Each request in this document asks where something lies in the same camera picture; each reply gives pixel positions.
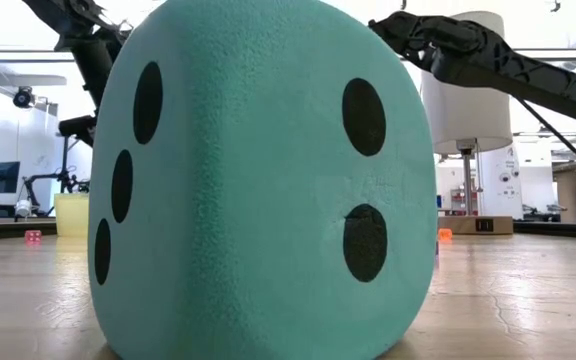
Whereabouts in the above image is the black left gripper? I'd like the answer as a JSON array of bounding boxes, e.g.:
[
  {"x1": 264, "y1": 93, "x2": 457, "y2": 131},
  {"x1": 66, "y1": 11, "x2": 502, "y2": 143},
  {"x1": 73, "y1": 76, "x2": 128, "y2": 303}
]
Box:
[{"x1": 57, "y1": 37, "x2": 125, "y2": 149}]

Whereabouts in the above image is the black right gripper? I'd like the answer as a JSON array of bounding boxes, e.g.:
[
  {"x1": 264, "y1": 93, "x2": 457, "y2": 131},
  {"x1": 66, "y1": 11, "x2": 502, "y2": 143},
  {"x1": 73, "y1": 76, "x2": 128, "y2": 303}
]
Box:
[{"x1": 367, "y1": 10, "x2": 437, "y2": 69}]

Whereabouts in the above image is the large teal foam die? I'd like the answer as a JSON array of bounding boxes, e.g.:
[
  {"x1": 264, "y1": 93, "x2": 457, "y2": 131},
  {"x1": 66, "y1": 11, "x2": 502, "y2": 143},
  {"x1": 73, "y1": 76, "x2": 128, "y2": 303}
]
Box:
[{"x1": 86, "y1": 0, "x2": 439, "y2": 360}]

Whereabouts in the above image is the black ceiling spotlight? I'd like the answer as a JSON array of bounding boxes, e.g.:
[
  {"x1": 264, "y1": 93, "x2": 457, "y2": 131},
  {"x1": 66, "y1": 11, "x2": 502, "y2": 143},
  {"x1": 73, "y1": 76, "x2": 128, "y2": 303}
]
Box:
[{"x1": 11, "y1": 85, "x2": 37, "y2": 110}]

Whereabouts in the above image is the yellow translucent plastic bin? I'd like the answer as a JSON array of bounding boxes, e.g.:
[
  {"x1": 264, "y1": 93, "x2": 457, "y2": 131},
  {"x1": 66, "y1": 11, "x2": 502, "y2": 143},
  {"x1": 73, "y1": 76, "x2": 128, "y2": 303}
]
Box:
[{"x1": 53, "y1": 193, "x2": 91, "y2": 238}]

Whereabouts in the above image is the small background computer monitor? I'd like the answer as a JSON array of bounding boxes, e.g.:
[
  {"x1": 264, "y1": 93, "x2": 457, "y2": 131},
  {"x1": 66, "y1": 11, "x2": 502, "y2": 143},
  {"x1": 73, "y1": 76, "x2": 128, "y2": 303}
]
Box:
[{"x1": 0, "y1": 160, "x2": 22, "y2": 195}]

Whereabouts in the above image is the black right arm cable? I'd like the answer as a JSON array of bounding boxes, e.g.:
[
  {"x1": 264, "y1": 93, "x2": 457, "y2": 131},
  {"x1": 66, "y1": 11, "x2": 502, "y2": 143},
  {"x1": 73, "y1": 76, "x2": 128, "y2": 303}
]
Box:
[{"x1": 514, "y1": 94, "x2": 576, "y2": 181}]

